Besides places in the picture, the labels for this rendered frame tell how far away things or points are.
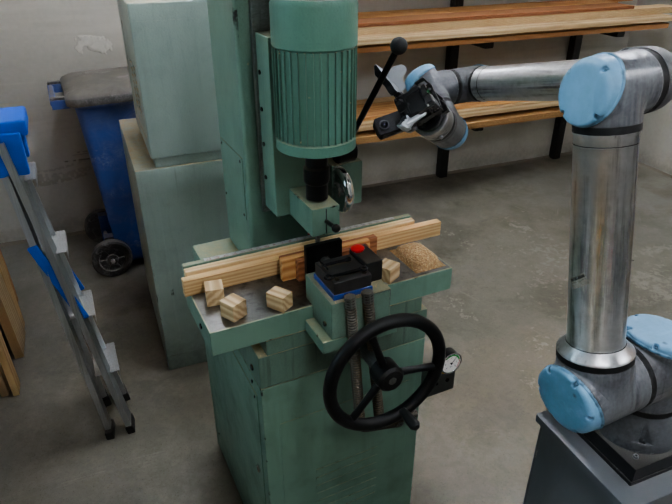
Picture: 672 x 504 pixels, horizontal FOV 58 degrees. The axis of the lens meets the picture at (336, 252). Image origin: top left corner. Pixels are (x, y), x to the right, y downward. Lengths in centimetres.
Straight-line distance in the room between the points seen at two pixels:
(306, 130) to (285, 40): 18
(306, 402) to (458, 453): 90
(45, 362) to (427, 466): 163
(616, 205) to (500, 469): 128
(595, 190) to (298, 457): 94
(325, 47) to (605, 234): 62
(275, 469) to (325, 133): 83
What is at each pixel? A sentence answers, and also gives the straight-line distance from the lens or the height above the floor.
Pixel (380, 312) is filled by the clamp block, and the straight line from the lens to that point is 130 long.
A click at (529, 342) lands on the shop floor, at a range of 282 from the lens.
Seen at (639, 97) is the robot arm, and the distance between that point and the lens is 117.
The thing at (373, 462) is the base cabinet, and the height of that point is 33.
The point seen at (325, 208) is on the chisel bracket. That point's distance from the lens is 137.
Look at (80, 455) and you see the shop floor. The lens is 239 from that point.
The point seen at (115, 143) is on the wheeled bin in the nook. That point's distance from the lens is 307.
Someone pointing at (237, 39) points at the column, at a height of 140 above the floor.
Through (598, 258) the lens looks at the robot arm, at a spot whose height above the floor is 109.
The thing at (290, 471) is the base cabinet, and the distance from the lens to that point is 163.
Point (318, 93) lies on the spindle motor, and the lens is 124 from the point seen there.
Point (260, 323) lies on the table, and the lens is 130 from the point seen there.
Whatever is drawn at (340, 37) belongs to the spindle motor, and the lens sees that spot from 123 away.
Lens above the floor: 165
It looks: 29 degrees down
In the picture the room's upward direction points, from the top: straight up
